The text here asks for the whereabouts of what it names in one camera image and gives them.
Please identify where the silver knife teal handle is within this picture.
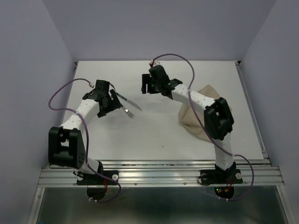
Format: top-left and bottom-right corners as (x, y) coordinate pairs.
(116, 92), (142, 111)

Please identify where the beige cloth napkin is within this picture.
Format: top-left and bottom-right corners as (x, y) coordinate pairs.
(172, 84), (234, 141)

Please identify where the silver fork teal handle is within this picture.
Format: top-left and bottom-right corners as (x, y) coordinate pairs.
(121, 105), (135, 118)

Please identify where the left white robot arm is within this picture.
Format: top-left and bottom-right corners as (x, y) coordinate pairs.
(48, 80), (121, 184)

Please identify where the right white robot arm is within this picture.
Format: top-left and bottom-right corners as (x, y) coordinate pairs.
(141, 65), (236, 182)

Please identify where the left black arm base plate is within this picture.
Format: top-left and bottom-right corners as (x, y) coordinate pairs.
(76, 170), (119, 186)

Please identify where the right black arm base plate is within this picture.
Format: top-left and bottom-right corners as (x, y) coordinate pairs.
(197, 169), (243, 186)

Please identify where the aluminium rail frame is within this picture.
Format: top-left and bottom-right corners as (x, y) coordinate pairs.
(28, 61), (294, 224)

